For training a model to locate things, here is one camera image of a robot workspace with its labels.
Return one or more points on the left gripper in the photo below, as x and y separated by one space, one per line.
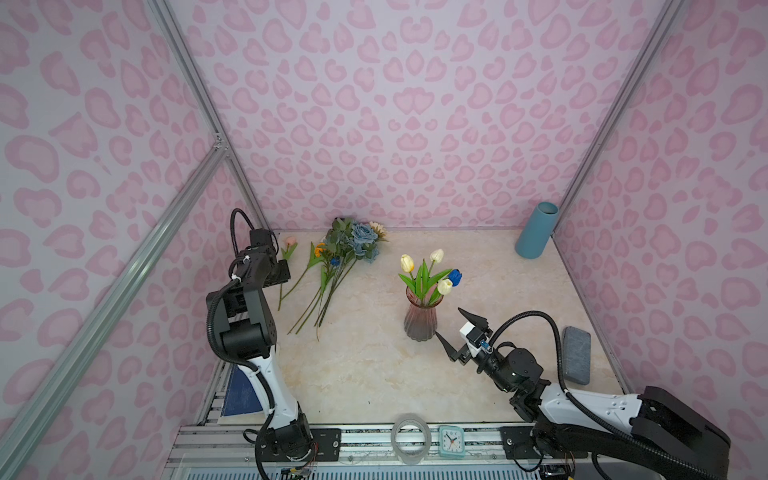
273 268

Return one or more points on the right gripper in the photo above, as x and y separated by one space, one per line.
465 344

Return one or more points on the pink tulip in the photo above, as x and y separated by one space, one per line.
289 247

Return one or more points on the red glass vase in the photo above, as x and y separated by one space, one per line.
420 322

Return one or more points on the orange flower stem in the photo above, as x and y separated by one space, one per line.
318 264

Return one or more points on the blue tulip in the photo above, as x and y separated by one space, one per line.
455 276

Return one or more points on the white tulip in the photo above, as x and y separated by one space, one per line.
430 273

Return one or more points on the yellow tulip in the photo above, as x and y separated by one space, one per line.
410 276

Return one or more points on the teal cylindrical vase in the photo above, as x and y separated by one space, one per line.
537 230

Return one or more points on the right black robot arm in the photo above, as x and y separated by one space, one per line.
653 429

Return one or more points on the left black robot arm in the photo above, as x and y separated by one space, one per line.
241 330

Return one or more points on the blue rose bouquet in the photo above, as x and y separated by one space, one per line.
346 243

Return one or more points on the small teal alarm clock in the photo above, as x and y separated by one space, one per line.
451 442

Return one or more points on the grey sponge block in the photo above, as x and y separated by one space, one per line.
576 351

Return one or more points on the clear tape roll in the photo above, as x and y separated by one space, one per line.
410 439

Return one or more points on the blue book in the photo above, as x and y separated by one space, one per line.
240 397

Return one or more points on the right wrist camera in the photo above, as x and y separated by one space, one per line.
476 339

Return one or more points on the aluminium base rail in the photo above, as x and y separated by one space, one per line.
379 451

